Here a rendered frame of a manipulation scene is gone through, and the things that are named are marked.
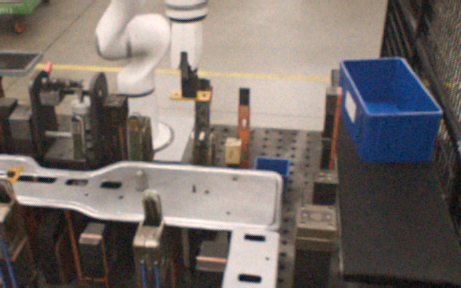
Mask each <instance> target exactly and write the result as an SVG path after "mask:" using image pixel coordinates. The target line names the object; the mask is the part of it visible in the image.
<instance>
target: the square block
mask: <svg viewBox="0 0 461 288"><path fill-rule="evenodd" d="M335 241H336V220H335V208H333V207H324V206H312V204H300V205H298V206H297V213H296V218H295V237H294V247H295V253H294V266H293V278H292V288H328V280H329V273H330V265H331V256H332V252H334V247H335Z"/></svg>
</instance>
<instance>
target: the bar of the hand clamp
mask: <svg viewBox="0 0 461 288"><path fill-rule="evenodd" d="M198 91H201V92H211V77H210V76H198ZM199 128H206V146H209V137H210V99H209V100H208V101H197V100H194V146H197V145H198V143H199V140H198V136H199Z"/></svg>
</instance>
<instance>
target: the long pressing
mask: <svg viewBox="0 0 461 288"><path fill-rule="evenodd" d="M11 166H22V167H24V170H23V171H22V172H21V174H20V175H33V176H46V177H56V181H55V182H54V183H53V184H44V183H31V182H19V181H16V182H15V183H14V185H13V187H14V190H15V192H16V195H17V197H18V200H19V202H20V205H22V206H33V207H45V208H55V209H67V210H74V211H77V212H80V213H82V214H85V215H87V216H90V217H92V218H95V219H100V220H111V221H122V222H133V223H140V222H141V220H142V219H143V218H144V213H143V207H142V203H141V200H142V196H143V193H144V191H145V190H144V191H138V190H136V189H135V173H136V171H137V170H139V169H143V170H144V171H145V172H146V174H147V181H148V188H147V189H146V190H149V189H150V190H156V191H157V192H159V193H160V195H161V202H162V208H163V215H164V220H165V222H166V227H177V228H188V229H199V230H210V231H221V232H232V231H233V230H234V229H244V230H256V231H266V232H276V231H277V230H278V228H280V226H281V217H282V202H283V188H284V183H283V180H282V177H281V176H280V174H277V173H275V172H272V171H266V170H252V169H237V168H221V167H207V166H192V165H178V164H162V163H147V162H133V161H121V162H117V163H115V164H112V165H110V166H106V167H104V168H101V169H98V170H95V171H89V172H86V171H72V170H57V169H45V168H42V167H40V166H39V165H38V163H37V162H36V161H34V160H33V159H32V158H29V157H25V156H11V155H0V173H6V171H7V170H8V169H9V167H11ZM71 179H73V180H86V181H89V183H88V185H87V186H83V187H82V186H69V185H66V183H67V182H68V180H71ZM233 179H236V181H233ZM103 182H112V183H121V184H122V185H121V187H120V188H119V189H107V188H100V186H101V184H102V183H103ZM192 185H194V186H195V191H196V192H191V191H192ZM205 190H208V191H209V193H204V192H205ZM87 193H88V194H89V195H86V194H87ZM120 196H122V197H123V198H119V197H120ZM227 212H230V213H231V214H227Z"/></svg>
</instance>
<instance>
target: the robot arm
mask: <svg viewBox="0 0 461 288"><path fill-rule="evenodd" d="M145 3H146V0H112V3H111V5H110V7H109V8H108V10H107V11H105V13H104V14H103V16H102V18H101V19H100V21H99V23H98V26H97V28H96V33H95V37H94V38H95V47H96V51H97V52H98V54H99V56H100V57H101V58H103V59H104V60H109V61H118V60H123V59H128V58H135V57H137V58H136V59H135V60H134V61H133V62H132V63H130V64H128V65H127V66H126V67H124V68H123V69H122V70H121V71H120V72H119V73H118V76H117V84H118V91H119V94H127V96H128V107H129V115H130V114H132V113H139V114H141V115H142V116H149V117H150V118H151V128H152V141H153V149H157V148H159V147H161V146H163V145H164V144H165V143H167V141H168V140H169V138H170V131H169V128H168V127H167V126H166V125H164V124H162V123H160V122H159V116H158V105H157V95H156V84H155V71H156V68H157V66H158V64H159V63H160V61H161V60H162V58H163V57H164V54H165V53H166V51H167V49H168V47H169V45H170V41H171V68H172V69H173V70H175V69H177V67H179V65H181V91H182V97H196V92H198V74H195V73H197V64H198V61H199V59H200V56H201V47H202V35H201V20H203V19H204V18H206V17H207V13H208V12H209V0H165V11H166V14H167V15H168V19H169V20H170V21H172V27H171V30H170V26H169V23H168V22H167V20H166V19H165V18H164V17H162V16H161V15H158V14H147V15H141V16H137V15H138V14H139V13H140V12H141V10H142V9H143V7H144V5H145ZM129 115H128V116H129Z"/></svg>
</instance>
